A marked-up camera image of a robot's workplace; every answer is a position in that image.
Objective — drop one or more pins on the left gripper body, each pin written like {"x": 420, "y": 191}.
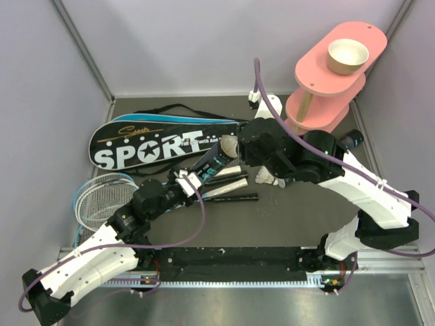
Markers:
{"x": 172, "y": 193}

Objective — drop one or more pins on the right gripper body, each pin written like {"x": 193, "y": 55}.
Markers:
{"x": 249, "y": 159}

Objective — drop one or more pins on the black shuttlecock tube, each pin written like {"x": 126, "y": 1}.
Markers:
{"x": 352, "y": 139}
{"x": 216, "y": 159}

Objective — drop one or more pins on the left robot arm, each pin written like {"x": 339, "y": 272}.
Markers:
{"x": 118, "y": 246}

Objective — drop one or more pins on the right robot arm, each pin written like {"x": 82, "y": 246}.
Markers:
{"x": 383, "y": 221}

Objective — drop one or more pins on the black grip badminton racket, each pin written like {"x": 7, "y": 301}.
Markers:
{"x": 233, "y": 198}

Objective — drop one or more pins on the white badminton racket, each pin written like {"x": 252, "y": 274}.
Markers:
{"x": 98, "y": 207}

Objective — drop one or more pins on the blue badminton racket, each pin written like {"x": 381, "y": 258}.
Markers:
{"x": 85, "y": 197}

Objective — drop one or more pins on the white shuttlecock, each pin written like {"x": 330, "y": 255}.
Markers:
{"x": 264, "y": 176}

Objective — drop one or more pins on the black sport racket bag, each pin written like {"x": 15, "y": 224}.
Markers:
{"x": 152, "y": 136}

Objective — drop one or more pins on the pink three-tier shelf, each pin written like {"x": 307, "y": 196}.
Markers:
{"x": 322, "y": 100}

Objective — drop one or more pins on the gold white bowl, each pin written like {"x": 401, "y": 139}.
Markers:
{"x": 346, "y": 56}

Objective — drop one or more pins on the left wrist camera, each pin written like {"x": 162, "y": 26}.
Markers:
{"x": 189, "y": 182}

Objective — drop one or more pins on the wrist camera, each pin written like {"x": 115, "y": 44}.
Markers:
{"x": 257, "y": 103}
{"x": 189, "y": 182}

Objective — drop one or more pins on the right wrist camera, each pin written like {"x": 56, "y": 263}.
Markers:
{"x": 257, "y": 103}

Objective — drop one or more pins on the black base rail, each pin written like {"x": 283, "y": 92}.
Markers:
{"x": 237, "y": 267}

